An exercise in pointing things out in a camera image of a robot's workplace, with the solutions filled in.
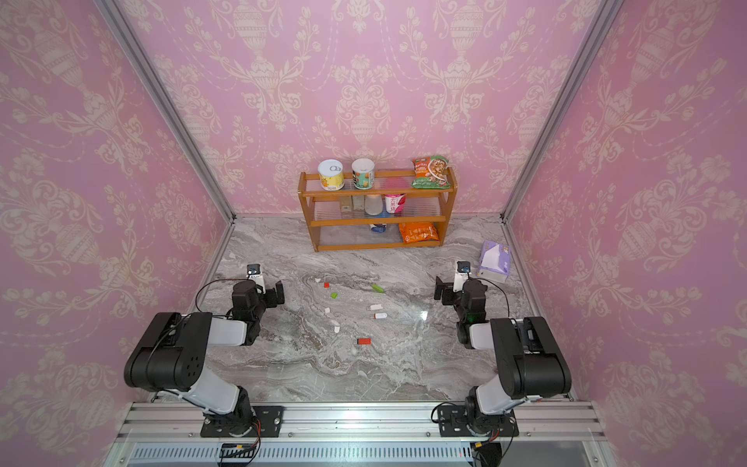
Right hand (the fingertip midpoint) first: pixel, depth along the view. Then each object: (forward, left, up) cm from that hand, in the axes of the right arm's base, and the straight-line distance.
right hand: (454, 275), depth 94 cm
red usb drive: (-17, +30, -7) cm, 35 cm away
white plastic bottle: (+23, +25, +11) cm, 36 cm away
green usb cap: (-1, +39, -7) cm, 40 cm away
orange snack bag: (+23, +8, -3) cm, 25 cm away
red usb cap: (+4, +43, -7) cm, 43 cm away
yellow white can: (+20, +37, +27) cm, 49 cm away
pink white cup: (+22, +18, +13) cm, 31 cm away
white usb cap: (-13, +38, -7) cm, 41 cm away
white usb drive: (-6, +26, -7) cm, 27 cm away
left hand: (+2, +61, -2) cm, 61 cm away
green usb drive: (+1, +25, -8) cm, 26 cm away
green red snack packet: (+21, +7, +25) cm, 33 cm away
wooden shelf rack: (+21, +37, +6) cm, 44 cm away
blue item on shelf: (+25, +23, -3) cm, 34 cm away
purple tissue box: (+6, -16, -3) cm, 17 cm away
